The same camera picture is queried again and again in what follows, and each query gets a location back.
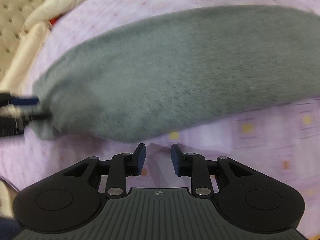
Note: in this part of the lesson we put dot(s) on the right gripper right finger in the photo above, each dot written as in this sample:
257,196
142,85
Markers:
200,170

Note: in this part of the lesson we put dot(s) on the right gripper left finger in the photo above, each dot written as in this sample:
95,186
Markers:
117,169

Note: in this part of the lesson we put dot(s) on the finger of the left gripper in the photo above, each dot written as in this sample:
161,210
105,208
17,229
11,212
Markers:
16,101
32,117

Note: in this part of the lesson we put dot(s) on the grey pants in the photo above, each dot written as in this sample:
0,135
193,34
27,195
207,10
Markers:
178,70

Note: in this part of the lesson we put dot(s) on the beige satin pillow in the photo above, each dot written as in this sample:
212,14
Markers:
31,41

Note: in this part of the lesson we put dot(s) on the purple patterned bed sheet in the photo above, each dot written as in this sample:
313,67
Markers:
282,141

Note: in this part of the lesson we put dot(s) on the red item under duvet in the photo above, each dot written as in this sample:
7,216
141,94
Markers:
54,20

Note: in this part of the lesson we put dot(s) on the beige tufted headboard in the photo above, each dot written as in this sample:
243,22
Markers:
13,16

